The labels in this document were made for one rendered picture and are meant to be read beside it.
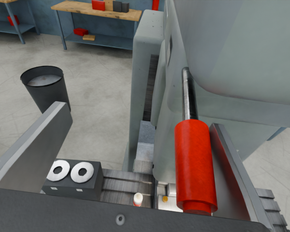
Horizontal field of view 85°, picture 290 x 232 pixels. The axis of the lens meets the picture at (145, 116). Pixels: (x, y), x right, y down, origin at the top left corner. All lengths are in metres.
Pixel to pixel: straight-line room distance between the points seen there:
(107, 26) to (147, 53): 4.16
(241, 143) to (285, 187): 2.35
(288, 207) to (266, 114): 2.33
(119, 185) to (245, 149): 0.68
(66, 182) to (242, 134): 0.64
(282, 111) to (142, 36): 0.57
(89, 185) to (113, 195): 0.21
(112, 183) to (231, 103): 0.78
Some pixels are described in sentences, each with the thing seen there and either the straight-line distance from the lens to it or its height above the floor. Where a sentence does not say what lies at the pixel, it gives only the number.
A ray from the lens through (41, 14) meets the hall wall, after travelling 5.50.
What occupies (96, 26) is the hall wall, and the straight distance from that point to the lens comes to 4.92.
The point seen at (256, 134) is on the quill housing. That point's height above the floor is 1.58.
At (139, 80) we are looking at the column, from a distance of 0.78.
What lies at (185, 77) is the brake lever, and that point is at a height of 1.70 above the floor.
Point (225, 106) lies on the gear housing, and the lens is 0.22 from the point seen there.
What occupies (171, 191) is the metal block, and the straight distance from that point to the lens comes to 0.77.
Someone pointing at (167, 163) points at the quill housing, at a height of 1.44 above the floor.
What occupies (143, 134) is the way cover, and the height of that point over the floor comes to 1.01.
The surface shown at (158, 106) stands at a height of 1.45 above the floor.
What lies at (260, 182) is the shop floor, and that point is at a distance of 2.52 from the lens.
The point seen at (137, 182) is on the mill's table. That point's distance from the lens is 0.93.
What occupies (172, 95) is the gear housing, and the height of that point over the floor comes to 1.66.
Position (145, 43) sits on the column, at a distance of 0.70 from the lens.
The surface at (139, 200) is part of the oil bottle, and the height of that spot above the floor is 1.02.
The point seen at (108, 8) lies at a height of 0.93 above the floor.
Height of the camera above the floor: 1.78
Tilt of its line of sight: 45 degrees down
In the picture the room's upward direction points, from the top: 8 degrees clockwise
